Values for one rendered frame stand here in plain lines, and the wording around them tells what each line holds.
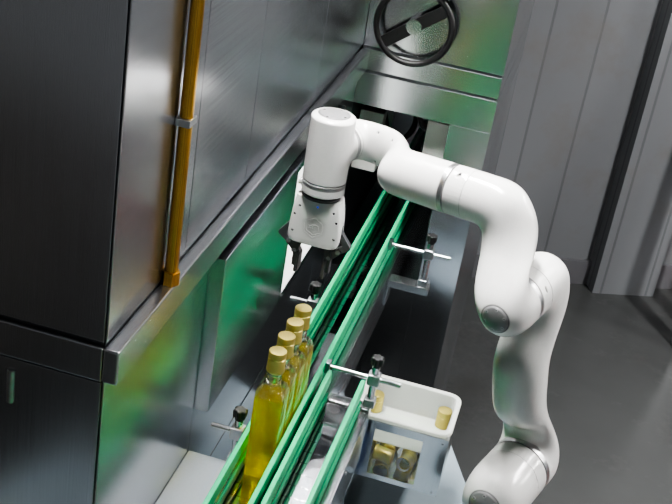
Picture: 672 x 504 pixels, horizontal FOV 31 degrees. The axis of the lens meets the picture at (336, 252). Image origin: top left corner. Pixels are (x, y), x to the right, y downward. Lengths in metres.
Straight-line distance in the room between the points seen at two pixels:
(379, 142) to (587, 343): 3.09
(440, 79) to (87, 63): 1.71
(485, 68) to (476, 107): 0.11
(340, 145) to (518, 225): 0.37
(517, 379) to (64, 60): 1.00
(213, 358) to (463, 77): 1.21
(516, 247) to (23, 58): 0.88
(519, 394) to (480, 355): 2.78
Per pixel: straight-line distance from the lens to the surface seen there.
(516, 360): 2.20
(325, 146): 2.23
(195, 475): 2.42
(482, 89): 3.22
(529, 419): 2.26
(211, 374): 2.36
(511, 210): 2.08
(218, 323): 2.30
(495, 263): 2.09
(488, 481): 2.27
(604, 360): 5.19
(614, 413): 4.87
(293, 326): 2.37
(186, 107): 1.85
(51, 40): 1.66
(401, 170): 2.16
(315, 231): 2.32
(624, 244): 5.62
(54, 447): 1.96
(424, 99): 3.25
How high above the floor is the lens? 2.56
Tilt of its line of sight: 27 degrees down
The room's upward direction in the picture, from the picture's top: 10 degrees clockwise
